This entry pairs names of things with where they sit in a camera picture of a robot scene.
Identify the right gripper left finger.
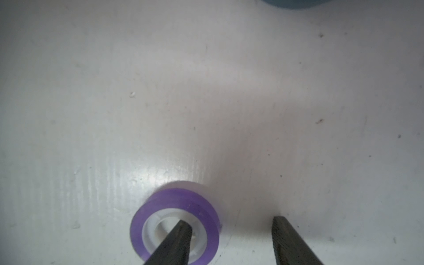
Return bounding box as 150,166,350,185
145,220,192,265

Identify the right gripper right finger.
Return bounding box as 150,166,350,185
271,216,323,265

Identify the purple tape roll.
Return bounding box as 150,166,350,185
130,181,223,265

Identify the teal tray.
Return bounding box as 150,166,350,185
263,0,330,10

